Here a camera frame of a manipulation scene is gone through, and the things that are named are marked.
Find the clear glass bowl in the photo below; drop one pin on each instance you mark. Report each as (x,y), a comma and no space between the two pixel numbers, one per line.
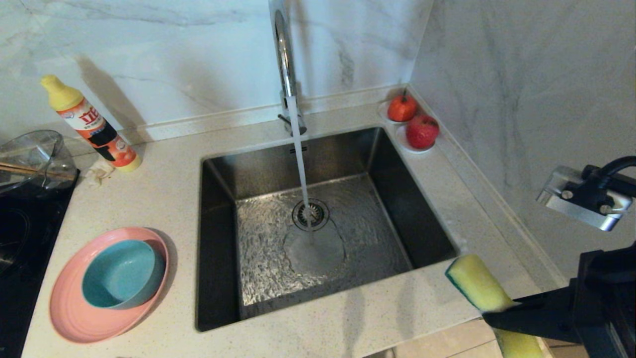
(25,146)

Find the light wooden cabinet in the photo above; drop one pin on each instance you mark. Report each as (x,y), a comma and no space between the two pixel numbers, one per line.
(561,351)

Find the round metal drain strainer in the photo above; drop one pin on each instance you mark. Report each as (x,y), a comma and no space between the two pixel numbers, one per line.
(318,215)

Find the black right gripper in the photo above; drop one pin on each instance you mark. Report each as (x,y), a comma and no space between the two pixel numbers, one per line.
(611,298)

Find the crumpled white tissue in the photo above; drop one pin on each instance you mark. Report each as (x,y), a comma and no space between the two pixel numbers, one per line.
(99,171)

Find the orange dish soap bottle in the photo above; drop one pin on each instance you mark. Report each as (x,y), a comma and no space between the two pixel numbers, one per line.
(99,133)

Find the red toy apple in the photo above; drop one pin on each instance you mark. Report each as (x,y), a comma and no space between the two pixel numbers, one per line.
(423,132)

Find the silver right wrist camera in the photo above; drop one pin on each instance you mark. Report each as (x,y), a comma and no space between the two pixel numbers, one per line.
(551,196)

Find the small white dish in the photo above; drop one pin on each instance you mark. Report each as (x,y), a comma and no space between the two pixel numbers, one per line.
(382,112)
(402,142)

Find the black induction cooktop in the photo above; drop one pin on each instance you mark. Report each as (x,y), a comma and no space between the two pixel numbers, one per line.
(30,248)

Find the red toy tomato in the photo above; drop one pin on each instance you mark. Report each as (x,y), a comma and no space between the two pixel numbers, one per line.
(402,109)

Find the yellow sponge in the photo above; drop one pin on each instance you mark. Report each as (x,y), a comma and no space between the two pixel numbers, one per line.
(477,283)

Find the chrome gooseneck faucet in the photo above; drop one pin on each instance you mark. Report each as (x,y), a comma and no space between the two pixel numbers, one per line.
(284,59)

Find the pink plate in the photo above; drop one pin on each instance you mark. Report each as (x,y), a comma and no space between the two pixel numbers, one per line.
(67,308)

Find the clear glass cup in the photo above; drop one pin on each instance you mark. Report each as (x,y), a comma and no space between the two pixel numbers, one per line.
(67,169)

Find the teal bowl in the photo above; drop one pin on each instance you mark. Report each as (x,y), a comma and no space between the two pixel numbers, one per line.
(121,273)

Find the running water stream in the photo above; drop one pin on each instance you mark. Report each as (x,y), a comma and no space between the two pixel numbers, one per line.
(299,154)

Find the stainless steel sink basin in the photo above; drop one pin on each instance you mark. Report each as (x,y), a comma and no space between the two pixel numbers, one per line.
(372,238)

